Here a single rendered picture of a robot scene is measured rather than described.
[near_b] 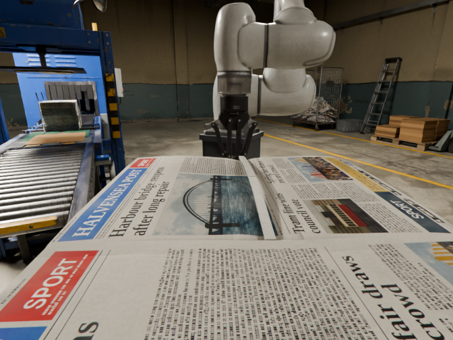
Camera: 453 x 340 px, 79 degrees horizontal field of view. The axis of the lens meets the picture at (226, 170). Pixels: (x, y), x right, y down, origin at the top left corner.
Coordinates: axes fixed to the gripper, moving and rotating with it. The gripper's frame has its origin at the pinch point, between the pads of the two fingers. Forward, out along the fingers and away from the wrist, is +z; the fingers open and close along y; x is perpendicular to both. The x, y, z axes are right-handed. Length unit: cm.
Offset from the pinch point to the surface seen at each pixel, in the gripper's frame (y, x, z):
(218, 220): -5, -51, -10
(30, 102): -250, 315, -3
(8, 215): -71, 7, 16
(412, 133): 395, 450, 65
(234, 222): -4, -52, -10
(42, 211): -62, 10, 17
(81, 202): -52, 16, 16
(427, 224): 14, -53, -10
